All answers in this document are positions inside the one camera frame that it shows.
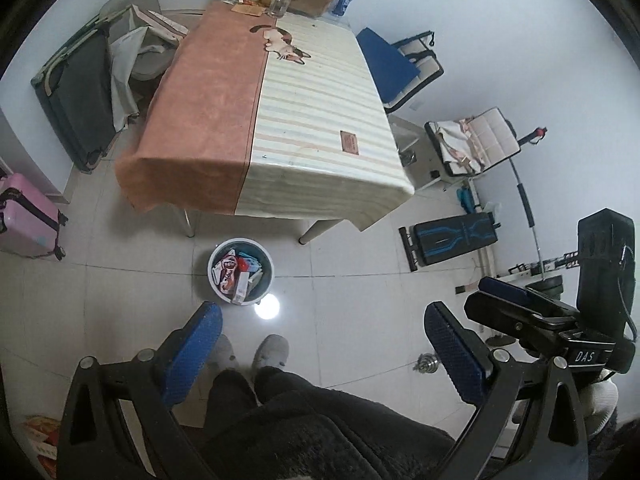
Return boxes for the black folding cot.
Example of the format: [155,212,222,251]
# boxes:
[32,21,116,174]

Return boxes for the red white snack wrapper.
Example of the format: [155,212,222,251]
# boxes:
[210,249,240,295]

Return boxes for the black trouser legs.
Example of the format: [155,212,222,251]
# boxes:
[200,367,454,479]

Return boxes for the metal dumbbell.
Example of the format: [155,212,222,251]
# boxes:
[413,353,440,374]

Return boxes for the pink white long box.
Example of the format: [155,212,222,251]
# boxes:
[231,271,250,304]

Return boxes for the white trash bin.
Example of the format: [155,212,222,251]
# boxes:
[206,237,274,307]

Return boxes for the cardboard box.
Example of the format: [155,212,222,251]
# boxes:
[288,0,333,18]

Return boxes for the grey right slipper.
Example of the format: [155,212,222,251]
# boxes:
[252,334,290,374]

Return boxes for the blue water bottle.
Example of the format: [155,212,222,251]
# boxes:
[330,0,352,18]

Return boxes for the blue cushioned chair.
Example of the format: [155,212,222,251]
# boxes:
[356,28,445,115]

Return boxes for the black blue workout bench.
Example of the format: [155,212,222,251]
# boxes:
[398,212,498,272]

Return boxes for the pink suitcase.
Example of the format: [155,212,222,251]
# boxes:
[0,174,68,261]

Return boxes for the grey left slipper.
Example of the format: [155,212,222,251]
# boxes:
[206,334,238,376]

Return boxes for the pink and striped tablecloth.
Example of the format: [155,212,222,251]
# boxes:
[115,2,414,230]

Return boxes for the barbell with red end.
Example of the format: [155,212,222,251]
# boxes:
[506,127,549,261]

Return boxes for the white chair with bag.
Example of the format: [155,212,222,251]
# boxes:
[425,107,521,177]

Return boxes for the grey slipper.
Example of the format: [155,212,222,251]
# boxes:
[206,334,238,376]
[252,334,290,374]

